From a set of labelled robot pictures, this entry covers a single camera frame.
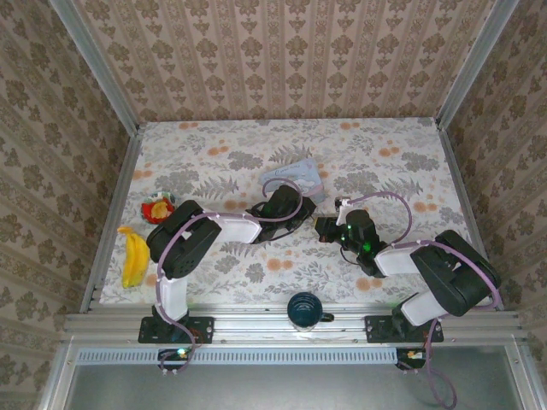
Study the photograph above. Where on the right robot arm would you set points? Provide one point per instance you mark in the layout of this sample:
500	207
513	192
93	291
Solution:
453	277

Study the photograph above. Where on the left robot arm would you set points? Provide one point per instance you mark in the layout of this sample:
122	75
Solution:
184	247

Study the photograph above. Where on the floral tablecloth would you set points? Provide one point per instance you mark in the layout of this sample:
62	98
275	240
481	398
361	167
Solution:
290	265

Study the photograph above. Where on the dark blue mug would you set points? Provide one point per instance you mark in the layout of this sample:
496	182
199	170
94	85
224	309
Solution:
304	311

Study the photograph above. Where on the small black controller box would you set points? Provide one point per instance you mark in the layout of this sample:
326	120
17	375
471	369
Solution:
408	358
173	356

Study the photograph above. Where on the red toy fruit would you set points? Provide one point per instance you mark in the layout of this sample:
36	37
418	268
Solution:
156	211

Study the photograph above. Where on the yellow toy banana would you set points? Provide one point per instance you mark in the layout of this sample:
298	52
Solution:
136	260

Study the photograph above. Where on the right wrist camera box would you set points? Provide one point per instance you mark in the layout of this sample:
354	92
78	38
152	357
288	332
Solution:
344	211

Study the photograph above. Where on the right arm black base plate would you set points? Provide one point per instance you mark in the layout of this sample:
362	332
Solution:
378	329

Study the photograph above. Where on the aluminium side rail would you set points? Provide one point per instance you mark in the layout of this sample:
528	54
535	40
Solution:
124	179
459	179

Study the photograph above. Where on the aluminium front rail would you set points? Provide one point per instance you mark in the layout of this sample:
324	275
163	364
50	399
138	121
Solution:
256	326

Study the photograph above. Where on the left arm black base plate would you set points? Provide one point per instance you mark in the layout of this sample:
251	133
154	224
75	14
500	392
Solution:
201	329

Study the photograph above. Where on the aluminium frame post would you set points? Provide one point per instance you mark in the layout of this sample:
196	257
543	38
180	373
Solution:
96	68
474	64

